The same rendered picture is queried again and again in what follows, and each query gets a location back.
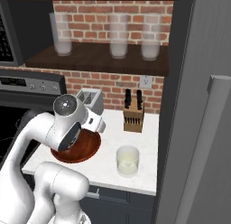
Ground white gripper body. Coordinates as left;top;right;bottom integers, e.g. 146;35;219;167
93;111;107;135

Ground brown wooden bowl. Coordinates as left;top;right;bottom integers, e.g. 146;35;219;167
50;127;102;164

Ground glass of lemonade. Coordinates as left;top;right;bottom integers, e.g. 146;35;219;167
115;145;141;178

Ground dark grey fridge side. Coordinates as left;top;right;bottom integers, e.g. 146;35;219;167
152;0;198;224

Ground grey fridge door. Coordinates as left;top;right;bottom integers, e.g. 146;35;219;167
156;0;231;224

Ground silver toaster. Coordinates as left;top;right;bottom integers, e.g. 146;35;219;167
75;88;105;117

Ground wooden knife block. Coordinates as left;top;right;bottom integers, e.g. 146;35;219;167
123;101;145;134

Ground dark wooden shelf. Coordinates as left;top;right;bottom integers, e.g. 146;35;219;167
24;42;170;78

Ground dark blue drawer front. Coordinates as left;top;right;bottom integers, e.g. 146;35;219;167
86;185;157;205

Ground black and silver stove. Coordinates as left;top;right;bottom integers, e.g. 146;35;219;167
0;69;68;172

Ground tall clear glass jar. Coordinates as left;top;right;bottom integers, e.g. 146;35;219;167
140;13;162;61
49;12;73;57
108;13;129;61

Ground dark blue cupboard door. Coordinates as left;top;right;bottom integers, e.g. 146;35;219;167
79;198;156;224

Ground silver microwave oven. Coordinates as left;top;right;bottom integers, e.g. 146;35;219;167
0;0;25;68

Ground black knife handle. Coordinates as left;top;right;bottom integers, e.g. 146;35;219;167
135;89;143;111
125;89;133;110

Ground white wall outlet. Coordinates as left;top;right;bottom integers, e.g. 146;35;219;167
139;75;153;89

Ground silver drawer handle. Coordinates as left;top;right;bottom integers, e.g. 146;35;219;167
86;185;100;201

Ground grey fridge door handle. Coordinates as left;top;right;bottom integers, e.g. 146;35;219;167
175;74;231;224

